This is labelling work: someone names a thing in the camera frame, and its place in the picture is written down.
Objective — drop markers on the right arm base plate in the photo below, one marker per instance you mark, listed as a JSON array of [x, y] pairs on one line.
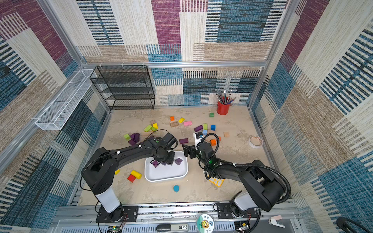
[[228, 210]]

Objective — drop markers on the lime green brick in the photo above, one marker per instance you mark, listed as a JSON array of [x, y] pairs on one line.
[[148, 128]]

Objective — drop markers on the yellow calculator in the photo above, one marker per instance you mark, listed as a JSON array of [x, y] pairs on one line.
[[217, 182]]

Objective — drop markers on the white plastic storage bin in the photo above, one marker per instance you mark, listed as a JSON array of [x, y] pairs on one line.
[[165, 173]]

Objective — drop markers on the purple flat brick centre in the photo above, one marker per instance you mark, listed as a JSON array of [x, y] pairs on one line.
[[183, 141]]

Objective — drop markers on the red cube block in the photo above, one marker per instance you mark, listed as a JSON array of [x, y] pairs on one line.
[[131, 178]]

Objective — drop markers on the white mesh wall basket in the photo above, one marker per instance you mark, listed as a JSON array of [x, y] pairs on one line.
[[61, 108]]

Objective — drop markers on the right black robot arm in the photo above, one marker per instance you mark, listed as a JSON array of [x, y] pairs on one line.
[[265, 186]]

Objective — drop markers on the long purple brick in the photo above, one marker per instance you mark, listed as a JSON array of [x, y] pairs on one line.
[[132, 142]]

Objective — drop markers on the orange cube right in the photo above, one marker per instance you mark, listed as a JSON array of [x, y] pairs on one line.
[[213, 142]]

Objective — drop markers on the round green sticker badge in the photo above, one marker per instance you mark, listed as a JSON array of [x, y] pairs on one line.
[[205, 223]]

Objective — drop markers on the blue round block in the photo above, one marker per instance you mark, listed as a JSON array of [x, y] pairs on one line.
[[176, 188]]

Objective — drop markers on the pink brick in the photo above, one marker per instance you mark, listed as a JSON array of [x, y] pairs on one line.
[[187, 123]]

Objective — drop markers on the brown wooden brick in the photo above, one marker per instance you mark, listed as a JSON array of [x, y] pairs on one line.
[[174, 124]]

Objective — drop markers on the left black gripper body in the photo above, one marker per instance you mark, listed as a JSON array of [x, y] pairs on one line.
[[169, 158]]

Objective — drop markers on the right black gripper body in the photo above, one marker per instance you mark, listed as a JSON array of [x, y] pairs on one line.
[[192, 150]]

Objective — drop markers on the purple cube cluster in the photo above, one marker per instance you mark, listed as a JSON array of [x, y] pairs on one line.
[[178, 161]]

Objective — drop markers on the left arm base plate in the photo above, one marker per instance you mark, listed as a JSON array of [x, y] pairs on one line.
[[121, 214]]

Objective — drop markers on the black wire shelf rack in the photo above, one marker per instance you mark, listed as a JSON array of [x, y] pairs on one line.
[[124, 87]]

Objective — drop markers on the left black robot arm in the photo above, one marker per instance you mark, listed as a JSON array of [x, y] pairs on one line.
[[100, 170]]

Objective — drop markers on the red pen cup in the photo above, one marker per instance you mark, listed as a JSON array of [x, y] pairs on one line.
[[222, 109]]

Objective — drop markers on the roll of tape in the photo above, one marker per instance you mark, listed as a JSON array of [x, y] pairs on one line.
[[255, 142]]

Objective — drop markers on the small purple cube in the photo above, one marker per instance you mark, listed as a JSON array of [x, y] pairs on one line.
[[155, 163]]

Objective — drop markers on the yellow cylinder block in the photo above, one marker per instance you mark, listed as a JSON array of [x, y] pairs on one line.
[[136, 174]]

